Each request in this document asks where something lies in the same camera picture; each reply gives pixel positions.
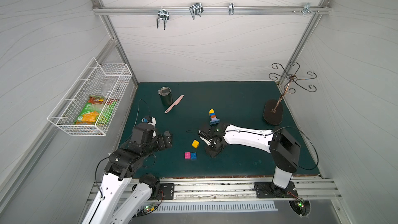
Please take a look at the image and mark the green snack bag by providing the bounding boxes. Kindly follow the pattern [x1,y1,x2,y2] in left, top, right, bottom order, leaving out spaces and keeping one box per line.
[74,95,118,125]

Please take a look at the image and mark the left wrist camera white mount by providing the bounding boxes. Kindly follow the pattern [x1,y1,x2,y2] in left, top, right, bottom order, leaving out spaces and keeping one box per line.
[141,116,157,127]

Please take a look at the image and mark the metal hook clip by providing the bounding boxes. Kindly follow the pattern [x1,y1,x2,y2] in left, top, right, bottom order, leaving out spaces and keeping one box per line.
[189,3,204,20]
[157,9,170,30]
[292,3,320,16]
[229,3,235,16]

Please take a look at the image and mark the dark green metal tumbler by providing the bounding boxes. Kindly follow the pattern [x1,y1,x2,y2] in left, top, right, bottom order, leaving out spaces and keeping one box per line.
[158,87,174,107]

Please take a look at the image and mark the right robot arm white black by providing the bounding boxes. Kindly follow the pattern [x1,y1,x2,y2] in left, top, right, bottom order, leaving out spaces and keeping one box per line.
[198,123,301,201]

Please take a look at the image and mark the white wire basket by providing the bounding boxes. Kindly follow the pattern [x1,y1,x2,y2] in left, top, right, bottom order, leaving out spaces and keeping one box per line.
[47,58,132,136]

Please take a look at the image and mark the black metal jewelry stand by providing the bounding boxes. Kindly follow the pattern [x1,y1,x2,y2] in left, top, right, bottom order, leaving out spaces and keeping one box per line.
[263,62,317,126]

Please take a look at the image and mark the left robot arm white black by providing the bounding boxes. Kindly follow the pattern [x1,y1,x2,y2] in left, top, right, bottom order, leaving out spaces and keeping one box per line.
[83,131,173,224]

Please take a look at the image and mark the pink plastic knife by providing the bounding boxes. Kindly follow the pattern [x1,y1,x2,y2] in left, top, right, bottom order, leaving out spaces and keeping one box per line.
[164,95,184,114]

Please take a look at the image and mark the light blue lego base plate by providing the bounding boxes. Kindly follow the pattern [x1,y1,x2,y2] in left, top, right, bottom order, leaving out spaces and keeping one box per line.
[209,119,220,125]

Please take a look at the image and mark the aluminium crossbar rail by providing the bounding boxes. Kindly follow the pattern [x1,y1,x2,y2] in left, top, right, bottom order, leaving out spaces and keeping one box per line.
[93,5,332,16]

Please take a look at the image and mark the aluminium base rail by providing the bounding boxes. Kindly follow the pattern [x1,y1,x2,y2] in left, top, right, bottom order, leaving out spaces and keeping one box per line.
[160,176,342,202]

